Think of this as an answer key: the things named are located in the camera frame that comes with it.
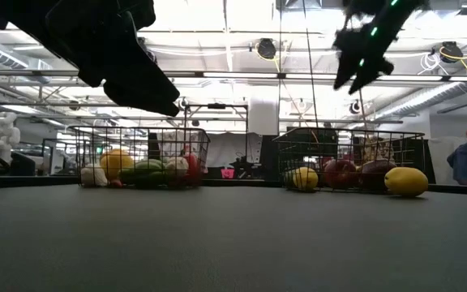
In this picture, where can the yellow bell pepper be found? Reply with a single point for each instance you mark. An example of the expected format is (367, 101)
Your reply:
(116, 162)

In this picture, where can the small pink container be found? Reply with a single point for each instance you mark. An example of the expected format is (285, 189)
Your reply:
(227, 173)

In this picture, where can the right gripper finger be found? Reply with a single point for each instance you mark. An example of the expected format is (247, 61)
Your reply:
(361, 81)
(342, 77)

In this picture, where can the small black ceiling reel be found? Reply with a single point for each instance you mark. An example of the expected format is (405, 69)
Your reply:
(355, 107)
(184, 104)

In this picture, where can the yellow lemon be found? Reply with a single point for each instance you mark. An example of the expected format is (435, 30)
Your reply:
(405, 182)
(306, 179)

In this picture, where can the red yellow apple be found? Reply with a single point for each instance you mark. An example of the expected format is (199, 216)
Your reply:
(341, 174)

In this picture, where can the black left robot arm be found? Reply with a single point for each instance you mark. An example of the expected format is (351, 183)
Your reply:
(14, 14)

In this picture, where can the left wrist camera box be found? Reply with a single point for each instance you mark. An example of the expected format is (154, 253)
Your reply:
(140, 12)

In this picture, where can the white board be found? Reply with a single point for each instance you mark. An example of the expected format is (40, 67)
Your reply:
(438, 158)

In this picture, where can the long ceiling light rail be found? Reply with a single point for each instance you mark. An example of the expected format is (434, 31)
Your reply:
(237, 75)

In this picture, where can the green chayote squash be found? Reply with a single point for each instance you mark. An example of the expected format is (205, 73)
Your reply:
(148, 168)

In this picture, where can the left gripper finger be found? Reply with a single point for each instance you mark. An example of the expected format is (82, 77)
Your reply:
(136, 73)
(136, 101)

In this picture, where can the dark red apple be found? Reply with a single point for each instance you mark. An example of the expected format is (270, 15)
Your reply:
(375, 174)

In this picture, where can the black round device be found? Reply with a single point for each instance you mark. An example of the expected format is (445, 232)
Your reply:
(22, 164)

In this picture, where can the black metal gantry frame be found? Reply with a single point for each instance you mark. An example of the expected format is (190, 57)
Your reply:
(217, 106)

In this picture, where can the white fabric cover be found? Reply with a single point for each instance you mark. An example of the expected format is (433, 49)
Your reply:
(233, 148)

